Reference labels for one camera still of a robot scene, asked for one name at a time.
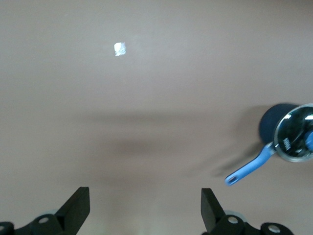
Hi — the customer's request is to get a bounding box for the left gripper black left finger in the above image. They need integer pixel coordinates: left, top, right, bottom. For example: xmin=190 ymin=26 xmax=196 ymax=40
xmin=0 ymin=187 xmax=90 ymax=235

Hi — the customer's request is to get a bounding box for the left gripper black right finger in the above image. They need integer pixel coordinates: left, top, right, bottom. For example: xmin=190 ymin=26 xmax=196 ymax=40
xmin=201 ymin=188 xmax=294 ymax=235

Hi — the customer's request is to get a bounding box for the small white tape square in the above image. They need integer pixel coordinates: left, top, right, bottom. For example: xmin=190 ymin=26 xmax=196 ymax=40
xmin=113 ymin=42 xmax=127 ymax=57

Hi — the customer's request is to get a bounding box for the dark pot with blue handle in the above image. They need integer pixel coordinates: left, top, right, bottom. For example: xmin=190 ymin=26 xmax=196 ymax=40
xmin=224 ymin=102 xmax=313 ymax=188

